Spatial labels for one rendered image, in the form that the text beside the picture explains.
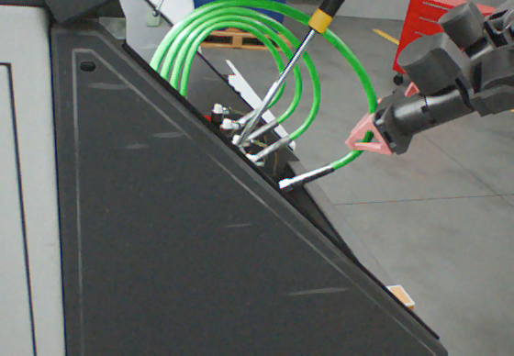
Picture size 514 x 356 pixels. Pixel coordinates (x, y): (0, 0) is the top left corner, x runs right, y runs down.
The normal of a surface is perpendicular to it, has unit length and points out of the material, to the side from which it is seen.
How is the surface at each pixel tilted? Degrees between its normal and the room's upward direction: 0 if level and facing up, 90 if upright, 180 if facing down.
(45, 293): 90
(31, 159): 90
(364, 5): 90
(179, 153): 90
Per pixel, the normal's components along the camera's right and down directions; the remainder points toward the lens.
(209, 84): 0.30, 0.48
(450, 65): -0.30, 0.72
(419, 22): -0.73, 0.22
